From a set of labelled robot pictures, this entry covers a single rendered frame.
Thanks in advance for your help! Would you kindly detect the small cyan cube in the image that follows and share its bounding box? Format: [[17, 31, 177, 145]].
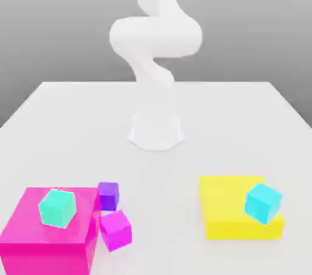
[[244, 182, 283, 226]]

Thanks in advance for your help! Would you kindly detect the small purple cube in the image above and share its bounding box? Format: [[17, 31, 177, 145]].
[[97, 181, 120, 212]]

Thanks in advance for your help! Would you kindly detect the small magenta cube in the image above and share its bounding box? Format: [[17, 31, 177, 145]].
[[99, 209, 133, 253]]

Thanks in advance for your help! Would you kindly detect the small turquoise cube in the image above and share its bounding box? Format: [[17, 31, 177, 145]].
[[38, 189, 77, 229]]

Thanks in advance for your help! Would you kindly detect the large pink box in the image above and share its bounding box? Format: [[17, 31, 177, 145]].
[[0, 187, 102, 275]]

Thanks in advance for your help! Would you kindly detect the large yellow box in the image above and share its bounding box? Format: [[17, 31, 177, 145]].
[[199, 175, 285, 240]]

